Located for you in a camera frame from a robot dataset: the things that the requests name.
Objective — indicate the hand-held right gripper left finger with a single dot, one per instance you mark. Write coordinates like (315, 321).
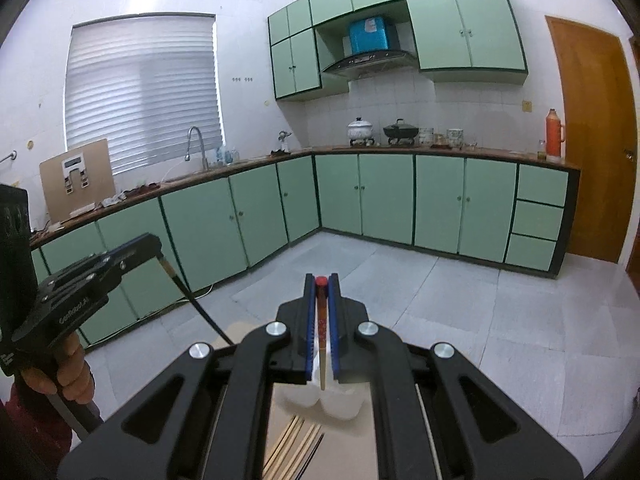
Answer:
(310, 340)

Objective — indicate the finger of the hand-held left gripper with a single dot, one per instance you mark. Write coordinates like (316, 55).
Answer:
(130, 247)
(137, 262)

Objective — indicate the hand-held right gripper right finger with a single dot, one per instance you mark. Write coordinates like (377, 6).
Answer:
(336, 340)

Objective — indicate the red-brown patterned chopstick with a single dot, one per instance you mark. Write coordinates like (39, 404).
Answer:
(322, 310)

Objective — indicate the white double utensil holder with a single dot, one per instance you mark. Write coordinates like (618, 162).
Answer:
(345, 402)

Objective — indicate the black chopstick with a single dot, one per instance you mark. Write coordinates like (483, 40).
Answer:
(311, 455)
(200, 305)

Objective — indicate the light wooden chopstick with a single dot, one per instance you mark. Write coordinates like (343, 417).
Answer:
(286, 447)
(298, 447)
(280, 440)
(306, 449)

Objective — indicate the person's left forearm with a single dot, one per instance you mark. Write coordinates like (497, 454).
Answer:
(25, 430)

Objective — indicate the person's left hand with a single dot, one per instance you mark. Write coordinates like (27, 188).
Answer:
(75, 375)

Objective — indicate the grey cloth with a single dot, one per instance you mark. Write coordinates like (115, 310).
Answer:
(112, 201)

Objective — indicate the dark rag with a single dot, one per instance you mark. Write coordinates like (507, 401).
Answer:
(140, 190)

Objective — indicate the wooden board with white device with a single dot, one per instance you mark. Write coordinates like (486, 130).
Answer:
(55, 185)

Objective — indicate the metal kitchen faucet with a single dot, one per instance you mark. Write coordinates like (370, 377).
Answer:
(204, 155)

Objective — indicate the blue bottles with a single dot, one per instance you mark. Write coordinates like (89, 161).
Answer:
(227, 156)

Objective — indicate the metal towel bar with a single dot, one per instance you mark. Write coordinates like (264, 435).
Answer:
(9, 156)

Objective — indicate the white window blind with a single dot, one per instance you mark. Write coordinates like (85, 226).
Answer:
(140, 95)

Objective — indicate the green base cabinet unit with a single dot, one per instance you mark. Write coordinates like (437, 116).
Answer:
(385, 195)

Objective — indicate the gas stove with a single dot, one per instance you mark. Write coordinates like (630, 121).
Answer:
(382, 142)

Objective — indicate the white lidded pot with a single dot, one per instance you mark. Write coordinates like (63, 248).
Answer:
(360, 130)

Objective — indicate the green cabinet drawer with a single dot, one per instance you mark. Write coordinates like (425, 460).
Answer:
(542, 185)
(537, 220)
(531, 252)

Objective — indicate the black lidded wok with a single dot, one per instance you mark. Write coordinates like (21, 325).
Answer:
(401, 131)

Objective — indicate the stack of bowls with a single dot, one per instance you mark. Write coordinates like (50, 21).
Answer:
(426, 136)

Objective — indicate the patterned ceramic bowl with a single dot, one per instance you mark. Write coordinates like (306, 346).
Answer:
(455, 137)

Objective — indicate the black range hood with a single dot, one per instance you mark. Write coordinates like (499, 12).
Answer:
(370, 62)

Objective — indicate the small glass jar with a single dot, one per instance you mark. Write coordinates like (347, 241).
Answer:
(541, 150)

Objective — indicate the orange thermos flask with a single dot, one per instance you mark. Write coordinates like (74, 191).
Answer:
(553, 135)

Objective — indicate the blue box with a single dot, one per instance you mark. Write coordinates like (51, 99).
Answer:
(370, 35)

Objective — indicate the wooden door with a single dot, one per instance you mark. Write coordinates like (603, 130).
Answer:
(585, 135)
(635, 85)

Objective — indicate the wall hooks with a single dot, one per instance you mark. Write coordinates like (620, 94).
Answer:
(242, 79)

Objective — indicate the green wall cabinet unit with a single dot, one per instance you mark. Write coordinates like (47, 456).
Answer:
(475, 30)

